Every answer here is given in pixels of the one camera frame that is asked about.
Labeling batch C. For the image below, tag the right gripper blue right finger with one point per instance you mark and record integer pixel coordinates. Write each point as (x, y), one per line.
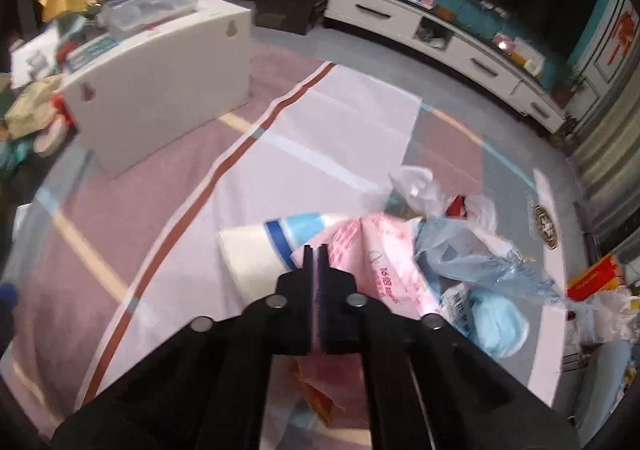
(427, 386)

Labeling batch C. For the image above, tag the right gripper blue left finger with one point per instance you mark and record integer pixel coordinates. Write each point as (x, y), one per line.
(206, 386)

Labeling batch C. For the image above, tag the blue face mask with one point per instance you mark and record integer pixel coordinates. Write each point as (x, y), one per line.
(498, 325)

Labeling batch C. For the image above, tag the clear blue plastic wrapper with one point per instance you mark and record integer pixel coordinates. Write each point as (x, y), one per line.
(460, 250)

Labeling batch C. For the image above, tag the large pink plastic bag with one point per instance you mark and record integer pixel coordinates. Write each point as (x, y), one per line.
(377, 250)

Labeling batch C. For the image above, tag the white paper cup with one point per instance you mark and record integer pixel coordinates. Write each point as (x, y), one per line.
(256, 255)

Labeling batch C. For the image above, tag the white blue medicine box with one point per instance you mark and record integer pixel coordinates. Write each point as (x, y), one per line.
(457, 309)

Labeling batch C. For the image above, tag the red cigarette box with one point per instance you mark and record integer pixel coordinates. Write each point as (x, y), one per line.
(457, 208)

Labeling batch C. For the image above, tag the white pink plastic bag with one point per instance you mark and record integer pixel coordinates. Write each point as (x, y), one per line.
(609, 316)

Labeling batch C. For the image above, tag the red paper shopping bag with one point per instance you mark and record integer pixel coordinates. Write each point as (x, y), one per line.
(604, 275)

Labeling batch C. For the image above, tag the white cabinet box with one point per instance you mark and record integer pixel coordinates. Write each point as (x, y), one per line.
(161, 83)

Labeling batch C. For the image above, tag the white tv stand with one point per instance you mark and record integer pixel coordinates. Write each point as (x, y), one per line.
(409, 26)

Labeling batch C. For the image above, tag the clear plastic storage box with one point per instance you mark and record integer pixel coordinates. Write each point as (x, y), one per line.
(126, 17)

